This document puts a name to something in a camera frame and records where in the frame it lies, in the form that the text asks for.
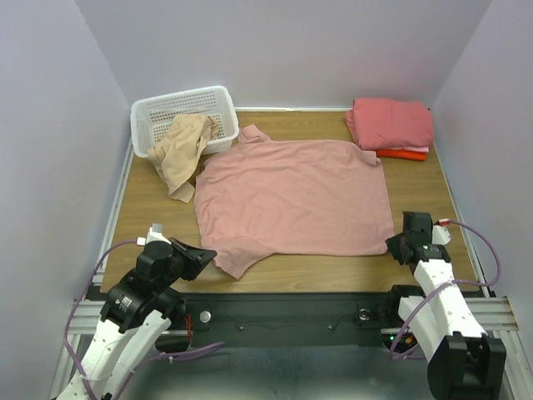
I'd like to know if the dusty pink t shirt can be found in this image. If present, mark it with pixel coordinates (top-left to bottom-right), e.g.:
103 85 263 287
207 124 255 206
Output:
193 125 394 278

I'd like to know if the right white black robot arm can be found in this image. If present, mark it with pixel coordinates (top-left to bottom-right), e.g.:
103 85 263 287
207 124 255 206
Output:
385 212 506 399

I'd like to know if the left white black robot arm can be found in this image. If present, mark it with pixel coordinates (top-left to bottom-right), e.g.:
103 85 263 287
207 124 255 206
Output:
58 233 217 399

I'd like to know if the folded orange red shirt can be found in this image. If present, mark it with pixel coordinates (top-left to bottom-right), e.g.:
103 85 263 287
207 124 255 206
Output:
376 149 426 162

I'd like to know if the folded light pink shirt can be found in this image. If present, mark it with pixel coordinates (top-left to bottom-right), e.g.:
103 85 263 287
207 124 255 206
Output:
401 147 430 153

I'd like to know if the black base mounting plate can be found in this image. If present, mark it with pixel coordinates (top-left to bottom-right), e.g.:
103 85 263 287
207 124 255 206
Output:
185 292 401 348

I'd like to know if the beige crumpled t shirt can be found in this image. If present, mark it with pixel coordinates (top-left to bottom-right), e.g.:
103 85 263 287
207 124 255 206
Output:
148 114 219 203

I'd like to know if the folded coral pink shirt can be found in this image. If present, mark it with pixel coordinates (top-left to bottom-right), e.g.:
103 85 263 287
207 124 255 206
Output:
345 97 434 151

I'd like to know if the white plastic laundry basket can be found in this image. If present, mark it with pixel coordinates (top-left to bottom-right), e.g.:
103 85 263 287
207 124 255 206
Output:
130 85 239 158

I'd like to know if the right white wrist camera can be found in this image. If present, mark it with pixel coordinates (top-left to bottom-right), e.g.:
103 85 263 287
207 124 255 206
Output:
431 218 451 246

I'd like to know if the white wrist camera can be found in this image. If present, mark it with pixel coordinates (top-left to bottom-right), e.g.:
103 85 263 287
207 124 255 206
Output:
431 218 451 246
136 223 171 247

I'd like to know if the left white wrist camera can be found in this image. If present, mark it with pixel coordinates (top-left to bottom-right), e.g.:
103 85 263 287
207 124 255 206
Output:
136 223 171 247

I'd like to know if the aluminium extrusion frame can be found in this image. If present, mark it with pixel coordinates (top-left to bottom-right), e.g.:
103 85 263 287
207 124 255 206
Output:
50 140 133 399

